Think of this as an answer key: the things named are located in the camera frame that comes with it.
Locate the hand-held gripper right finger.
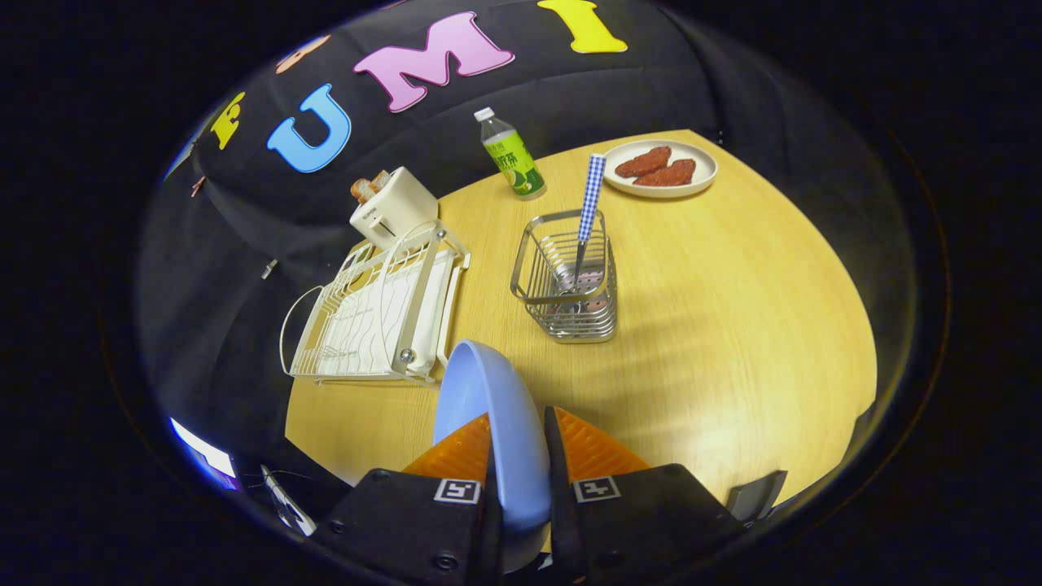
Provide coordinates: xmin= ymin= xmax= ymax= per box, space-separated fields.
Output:
xmin=544 ymin=405 xmax=746 ymax=583

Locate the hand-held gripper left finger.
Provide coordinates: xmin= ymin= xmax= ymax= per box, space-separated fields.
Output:
xmin=313 ymin=413 xmax=504 ymax=586

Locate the light blue plate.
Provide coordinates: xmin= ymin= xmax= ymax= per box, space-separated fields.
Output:
xmin=432 ymin=339 xmax=552 ymax=571

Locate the white wire dish rack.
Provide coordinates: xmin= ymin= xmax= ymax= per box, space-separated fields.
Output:
xmin=279 ymin=220 xmax=471 ymax=385

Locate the metal wire basket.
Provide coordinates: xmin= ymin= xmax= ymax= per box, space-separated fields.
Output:
xmin=510 ymin=209 xmax=618 ymax=343

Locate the blue checkered handle spoon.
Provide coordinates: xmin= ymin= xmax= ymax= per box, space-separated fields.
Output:
xmin=572 ymin=154 xmax=607 ymax=295

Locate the cream oval dish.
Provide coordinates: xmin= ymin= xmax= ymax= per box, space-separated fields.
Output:
xmin=602 ymin=139 xmax=718 ymax=199

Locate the white desktop device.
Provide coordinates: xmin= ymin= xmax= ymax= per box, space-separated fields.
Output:
xmin=260 ymin=464 xmax=317 ymax=536

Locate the computer monitor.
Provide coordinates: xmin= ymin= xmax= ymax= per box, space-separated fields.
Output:
xmin=169 ymin=418 xmax=241 ymax=491

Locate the white toaster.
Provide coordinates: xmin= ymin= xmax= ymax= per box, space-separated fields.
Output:
xmin=349 ymin=167 xmax=439 ymax=251

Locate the black backdrop cloth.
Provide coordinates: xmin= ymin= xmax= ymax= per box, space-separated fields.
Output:
xmin=134 ymin=0 xmax=921 ymax=457

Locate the red meat piece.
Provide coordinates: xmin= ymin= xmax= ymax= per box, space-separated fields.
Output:
xmin=615 ymin=146 xmax=672 ymax=179
xmin=633 ymin=159 xmax=697 ymax=187

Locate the green label drink bottle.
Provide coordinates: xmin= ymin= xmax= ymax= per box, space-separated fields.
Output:
xmin=475 ymin=107 xmax=547 ymax=201

